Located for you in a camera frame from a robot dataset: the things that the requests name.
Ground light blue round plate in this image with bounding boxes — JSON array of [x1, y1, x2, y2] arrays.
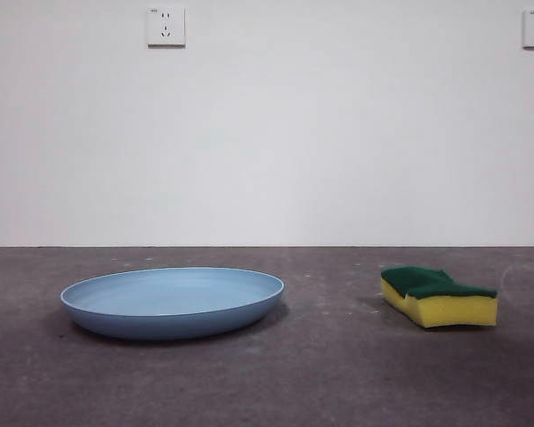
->
[[60, 266, 287, 342]]

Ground yellow sponge with green scourer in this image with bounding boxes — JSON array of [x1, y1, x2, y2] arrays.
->
[[380, 265, 499, 331]]

